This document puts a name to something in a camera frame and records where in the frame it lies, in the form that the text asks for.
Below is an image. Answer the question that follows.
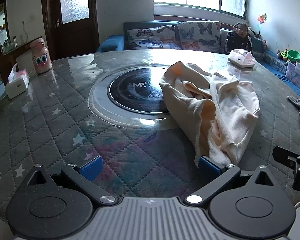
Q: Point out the blue sofa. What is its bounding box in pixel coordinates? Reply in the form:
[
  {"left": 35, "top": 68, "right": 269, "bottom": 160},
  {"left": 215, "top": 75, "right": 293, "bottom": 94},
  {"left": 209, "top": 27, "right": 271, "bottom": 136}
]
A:
[{"left": 97, "top": 21, "right": 300, "bottom": 97}]

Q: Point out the butterfly cushion right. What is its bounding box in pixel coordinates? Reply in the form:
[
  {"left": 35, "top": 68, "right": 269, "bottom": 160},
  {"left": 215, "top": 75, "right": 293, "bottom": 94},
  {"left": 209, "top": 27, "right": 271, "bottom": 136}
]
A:
[{"left": 178, "top": 21, "right": 221, "bottom": 53}]

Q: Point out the dark wooden door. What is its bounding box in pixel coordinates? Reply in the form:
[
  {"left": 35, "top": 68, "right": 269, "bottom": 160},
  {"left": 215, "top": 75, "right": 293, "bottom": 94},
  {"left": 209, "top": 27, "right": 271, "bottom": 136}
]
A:
[{"left": 42, "top": 0, "right": 100, "bottom": 60}]

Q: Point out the white pink tissue box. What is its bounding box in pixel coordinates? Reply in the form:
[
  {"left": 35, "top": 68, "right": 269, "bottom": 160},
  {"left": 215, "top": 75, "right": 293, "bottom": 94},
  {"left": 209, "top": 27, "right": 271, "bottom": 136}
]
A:
[{"left": 228, "top": 49, "right": 256, "bottom": 68}]

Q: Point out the butterfly cushion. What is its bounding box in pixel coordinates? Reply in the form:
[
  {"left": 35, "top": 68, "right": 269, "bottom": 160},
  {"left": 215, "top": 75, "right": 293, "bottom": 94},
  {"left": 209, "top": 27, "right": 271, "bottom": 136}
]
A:
[
  {"left": 178, "top": 21, "right": 221, "bottom": 53},
  {"left": 126, "top": 25, "right": 181, "bottom": 50}
]

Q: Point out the colourful pinwheel toy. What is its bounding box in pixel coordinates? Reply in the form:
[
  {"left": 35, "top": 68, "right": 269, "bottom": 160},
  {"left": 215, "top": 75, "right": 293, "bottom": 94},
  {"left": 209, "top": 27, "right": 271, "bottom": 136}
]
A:
[{"left": 257, "top": 13, "right": 267, "bottom": 36}]

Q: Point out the cream fleece garment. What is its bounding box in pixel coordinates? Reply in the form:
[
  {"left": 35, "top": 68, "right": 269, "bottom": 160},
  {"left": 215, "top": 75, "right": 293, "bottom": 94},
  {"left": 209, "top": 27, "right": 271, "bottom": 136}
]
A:
[{"left": 159, "top": 61, "right": 260, "bottom": 165}]

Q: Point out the white tissue box left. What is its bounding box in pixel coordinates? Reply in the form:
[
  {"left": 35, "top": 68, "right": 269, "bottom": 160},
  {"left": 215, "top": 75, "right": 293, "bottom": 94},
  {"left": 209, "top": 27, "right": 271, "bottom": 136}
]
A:
[{"left": 5, "top": 63, "right": 30, "bottom": 100}]

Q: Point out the clear plastic storage box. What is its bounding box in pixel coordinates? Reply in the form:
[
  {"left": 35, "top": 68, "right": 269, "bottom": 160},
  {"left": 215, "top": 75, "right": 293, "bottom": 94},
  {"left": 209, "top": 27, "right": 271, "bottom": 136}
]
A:
[{"left": 285, "top": 61, "right": 300, "bottom": 88}]

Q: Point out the pink cartoon thermos bottle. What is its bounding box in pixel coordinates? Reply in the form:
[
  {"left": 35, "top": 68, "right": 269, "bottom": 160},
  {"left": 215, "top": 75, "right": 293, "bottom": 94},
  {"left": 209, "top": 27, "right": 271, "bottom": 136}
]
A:
[{"left": 30, "top": 38, "right": 52, "bottom": 75}]

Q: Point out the green plastic bowl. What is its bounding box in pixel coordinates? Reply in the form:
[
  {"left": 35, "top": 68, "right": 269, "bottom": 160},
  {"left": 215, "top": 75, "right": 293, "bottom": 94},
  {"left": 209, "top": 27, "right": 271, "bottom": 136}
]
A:
[{"left": 287, "top": 50, "right": 300, "bottom": 62}]

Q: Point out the butterfly cushion left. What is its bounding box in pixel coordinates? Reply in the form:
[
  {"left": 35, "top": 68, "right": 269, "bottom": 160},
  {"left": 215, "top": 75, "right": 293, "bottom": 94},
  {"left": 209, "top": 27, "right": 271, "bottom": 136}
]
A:
[{"left": 126, "top": 25, "right": 181, "bottom": 50}]

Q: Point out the quilted star table cover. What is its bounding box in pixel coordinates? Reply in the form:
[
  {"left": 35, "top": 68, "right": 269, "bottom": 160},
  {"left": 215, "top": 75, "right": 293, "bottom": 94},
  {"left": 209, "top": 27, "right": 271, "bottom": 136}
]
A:
[{"left": 0, "top": 50, "right": 300, "bottom": 218}]

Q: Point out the child in dark jacket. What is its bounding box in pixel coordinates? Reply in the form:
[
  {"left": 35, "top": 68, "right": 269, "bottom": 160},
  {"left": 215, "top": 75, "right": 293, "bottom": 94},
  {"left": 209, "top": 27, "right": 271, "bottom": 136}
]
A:
[{"left": 224, "top": 23, "right": 253, "bottom": 55}]

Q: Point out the round black induction cooktop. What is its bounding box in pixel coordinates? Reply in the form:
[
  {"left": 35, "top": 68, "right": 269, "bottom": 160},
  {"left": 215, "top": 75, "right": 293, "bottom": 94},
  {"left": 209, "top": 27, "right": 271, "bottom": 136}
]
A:
[{"left": 107, "top": 66, "right": 168, "bottom": 115}]

